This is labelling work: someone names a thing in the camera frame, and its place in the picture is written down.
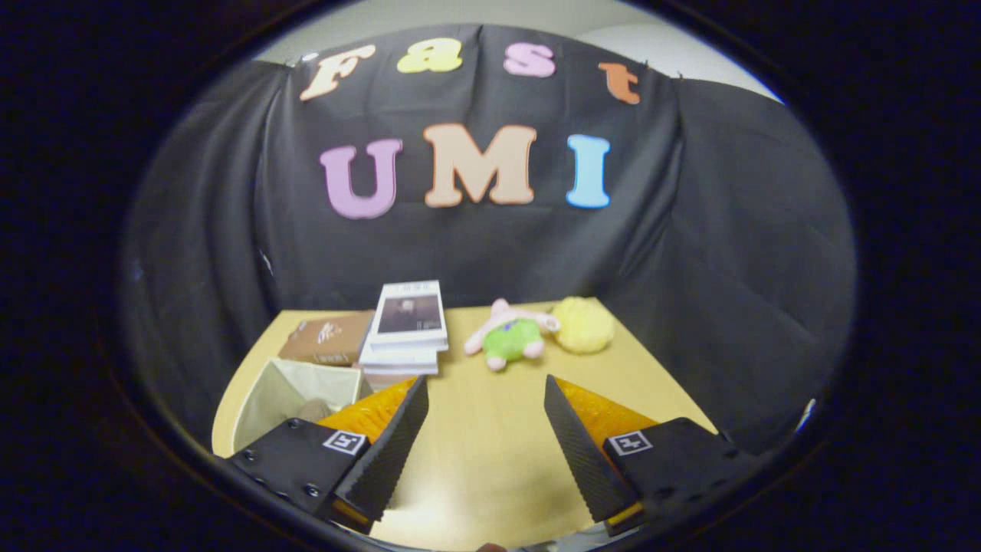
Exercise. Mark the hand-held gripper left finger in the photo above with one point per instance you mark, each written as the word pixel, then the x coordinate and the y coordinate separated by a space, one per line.
pixel 387 452

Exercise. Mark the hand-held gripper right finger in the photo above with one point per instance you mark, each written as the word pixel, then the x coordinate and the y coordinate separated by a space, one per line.
pixel 584 452

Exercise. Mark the brown suede shoe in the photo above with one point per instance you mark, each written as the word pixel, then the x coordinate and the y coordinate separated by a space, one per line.
pixel 314 410

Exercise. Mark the grey fabric storage box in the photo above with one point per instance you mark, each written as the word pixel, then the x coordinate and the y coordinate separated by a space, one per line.
pixel 280 387

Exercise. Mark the plain white book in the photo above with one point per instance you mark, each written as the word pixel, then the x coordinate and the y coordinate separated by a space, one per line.
pixel 398 360

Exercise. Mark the yellow plush toy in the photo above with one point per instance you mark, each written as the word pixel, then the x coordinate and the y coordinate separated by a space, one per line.
pixel 584 326

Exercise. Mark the brown cover book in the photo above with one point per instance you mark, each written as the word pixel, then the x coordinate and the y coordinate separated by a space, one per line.
pixel 326 337

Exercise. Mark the pink and green plush toy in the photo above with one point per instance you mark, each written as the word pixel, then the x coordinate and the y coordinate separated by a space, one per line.
pixel 510 341

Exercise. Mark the white portrait cover book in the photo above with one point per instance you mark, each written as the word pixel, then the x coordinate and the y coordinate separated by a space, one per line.
pixel 410 314

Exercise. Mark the black backdrop cloth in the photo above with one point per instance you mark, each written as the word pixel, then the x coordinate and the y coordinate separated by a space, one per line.
pixel 690 268

